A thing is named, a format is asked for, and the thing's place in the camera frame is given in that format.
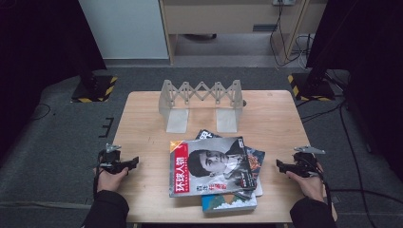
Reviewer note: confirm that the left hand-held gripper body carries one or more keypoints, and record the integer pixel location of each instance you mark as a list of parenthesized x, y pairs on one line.
[(111, 160)]

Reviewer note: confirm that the light wooden desk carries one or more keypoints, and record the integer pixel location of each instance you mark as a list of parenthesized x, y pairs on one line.
[(221, 15)]

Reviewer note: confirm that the white power strip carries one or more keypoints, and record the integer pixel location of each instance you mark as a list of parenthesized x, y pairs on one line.
[(283, 2)]

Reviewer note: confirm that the thick blue book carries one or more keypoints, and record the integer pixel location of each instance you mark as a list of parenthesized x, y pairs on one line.
[(228, 203)]

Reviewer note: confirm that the portrait cover magazine red label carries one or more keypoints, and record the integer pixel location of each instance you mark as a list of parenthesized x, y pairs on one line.
[(209, 167)]

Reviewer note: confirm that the white cabinet panel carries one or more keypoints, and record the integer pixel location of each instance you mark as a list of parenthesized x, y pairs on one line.
[(126, 28)]

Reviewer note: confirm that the person's left hand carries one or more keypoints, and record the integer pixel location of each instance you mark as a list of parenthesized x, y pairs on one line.
[(109, 182)]

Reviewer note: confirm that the dark magazine with orange art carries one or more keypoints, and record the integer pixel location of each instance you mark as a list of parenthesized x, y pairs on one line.
[(256, 160)]

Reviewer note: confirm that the black curtain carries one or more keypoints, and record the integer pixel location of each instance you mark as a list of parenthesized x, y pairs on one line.
[(38, 47), (374, 63)]

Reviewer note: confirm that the grey expandable metal book rack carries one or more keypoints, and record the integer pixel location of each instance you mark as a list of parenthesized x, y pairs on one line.
[(199, 95)]

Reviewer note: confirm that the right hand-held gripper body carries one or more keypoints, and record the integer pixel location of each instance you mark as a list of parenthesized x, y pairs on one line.
[(304, 163)]

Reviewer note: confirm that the striped black stand base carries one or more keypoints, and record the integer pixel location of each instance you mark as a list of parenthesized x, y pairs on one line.
[(312, 88), (95, 90)]

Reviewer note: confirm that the person's right hand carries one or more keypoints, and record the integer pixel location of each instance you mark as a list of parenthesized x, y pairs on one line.
[(310, 186)]

